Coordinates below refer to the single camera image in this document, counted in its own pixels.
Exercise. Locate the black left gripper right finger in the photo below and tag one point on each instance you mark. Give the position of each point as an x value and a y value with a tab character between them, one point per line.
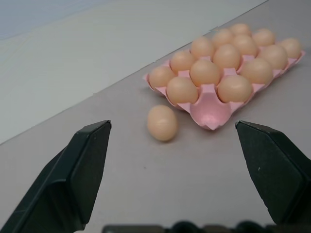
274	170

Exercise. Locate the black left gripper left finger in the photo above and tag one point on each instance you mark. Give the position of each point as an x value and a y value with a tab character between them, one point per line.
63	179

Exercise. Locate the pink egg tray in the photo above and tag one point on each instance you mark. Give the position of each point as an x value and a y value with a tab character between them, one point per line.
210	114

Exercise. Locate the beige egg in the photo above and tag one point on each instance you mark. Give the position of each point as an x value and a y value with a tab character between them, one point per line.
240	29
160	77
181	60
275	57
245	44
182	90
257	71
204	72
222	37
202	47
291	47
162	123
264	37
234	88
227	56

